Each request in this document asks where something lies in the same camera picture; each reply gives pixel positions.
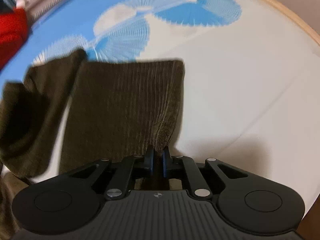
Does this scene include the dark brown corduroy pants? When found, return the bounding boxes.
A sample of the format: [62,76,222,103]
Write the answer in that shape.
[1,49,184,239]

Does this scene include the blue white patterned bedsheet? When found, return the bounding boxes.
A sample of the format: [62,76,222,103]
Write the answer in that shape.
[1,0,319,209]

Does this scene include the red garment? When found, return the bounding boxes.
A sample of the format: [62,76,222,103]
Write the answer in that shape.
[0,8,29,69]

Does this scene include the wooden bed frame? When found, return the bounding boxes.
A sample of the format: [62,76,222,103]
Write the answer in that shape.
[263,0,319,44]

